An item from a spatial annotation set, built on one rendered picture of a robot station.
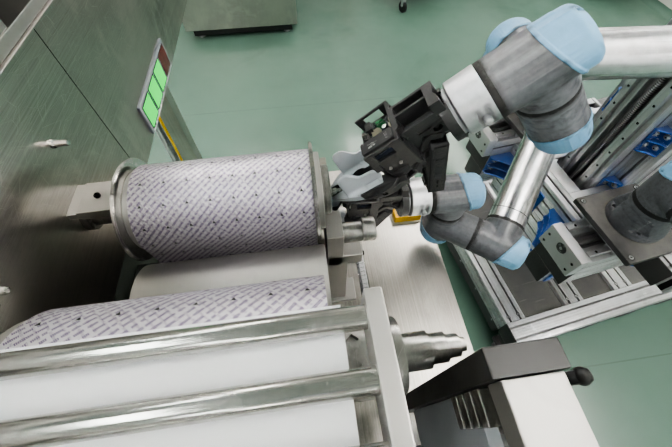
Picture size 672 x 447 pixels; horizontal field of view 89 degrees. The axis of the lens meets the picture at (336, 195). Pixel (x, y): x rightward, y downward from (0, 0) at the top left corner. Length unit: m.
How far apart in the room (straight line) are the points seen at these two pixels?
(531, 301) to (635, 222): 0.66
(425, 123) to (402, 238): 0.49
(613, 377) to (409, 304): 1.38
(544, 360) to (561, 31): 0.31
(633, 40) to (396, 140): 0.40
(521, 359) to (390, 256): 0.63
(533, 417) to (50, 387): 0.28
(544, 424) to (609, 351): 1.85
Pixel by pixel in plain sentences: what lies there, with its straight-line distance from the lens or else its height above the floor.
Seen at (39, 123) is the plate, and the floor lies 1.38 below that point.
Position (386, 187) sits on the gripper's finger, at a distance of 0.47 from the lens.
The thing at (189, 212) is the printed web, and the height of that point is 1.29.
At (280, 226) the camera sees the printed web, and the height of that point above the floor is 1.26.
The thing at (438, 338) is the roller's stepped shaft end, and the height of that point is 1.35.
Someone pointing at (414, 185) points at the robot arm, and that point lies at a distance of 0.66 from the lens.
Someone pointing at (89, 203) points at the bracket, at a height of 1.29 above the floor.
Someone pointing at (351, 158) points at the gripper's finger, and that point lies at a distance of 0.51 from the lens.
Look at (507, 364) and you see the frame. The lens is 0.25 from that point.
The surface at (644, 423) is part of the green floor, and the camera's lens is 2.08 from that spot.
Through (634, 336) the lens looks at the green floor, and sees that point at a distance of 2.19.
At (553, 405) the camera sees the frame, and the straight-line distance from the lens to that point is 0.26.
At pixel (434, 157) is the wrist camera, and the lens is 0.48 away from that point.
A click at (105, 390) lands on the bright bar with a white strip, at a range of 0.26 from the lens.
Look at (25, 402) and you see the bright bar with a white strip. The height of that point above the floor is 1.44.
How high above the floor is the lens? 1.66
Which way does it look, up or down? 55 degrees down
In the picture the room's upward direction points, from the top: straight up
